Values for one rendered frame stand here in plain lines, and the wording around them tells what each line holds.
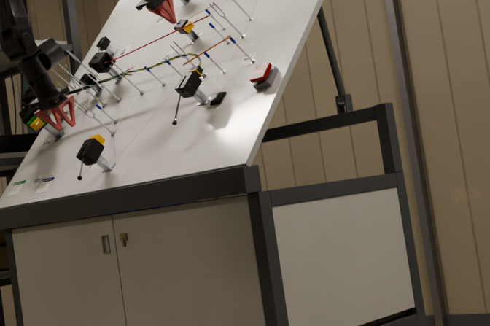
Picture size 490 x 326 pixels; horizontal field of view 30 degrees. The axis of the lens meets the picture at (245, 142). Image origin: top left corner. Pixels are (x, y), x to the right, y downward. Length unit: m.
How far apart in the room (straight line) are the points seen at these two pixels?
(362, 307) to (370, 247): 0.16
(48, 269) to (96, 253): 0.27
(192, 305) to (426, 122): 2.45
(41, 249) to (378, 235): 1.07
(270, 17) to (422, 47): 2.13
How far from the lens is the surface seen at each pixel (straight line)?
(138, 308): 2.59
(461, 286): 4.63
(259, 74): 2.33
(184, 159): 2.37
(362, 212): 2.48
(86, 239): 2.74
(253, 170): 2.18
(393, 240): 2.58
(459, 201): 4.58
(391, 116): 2.64
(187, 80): 2.45
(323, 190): 2.36
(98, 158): 2.63
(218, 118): 2.39
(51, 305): 2.95
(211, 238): 2.32
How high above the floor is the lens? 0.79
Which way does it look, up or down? 3 degrees up
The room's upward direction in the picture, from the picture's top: 8 degrees counter-clockwise
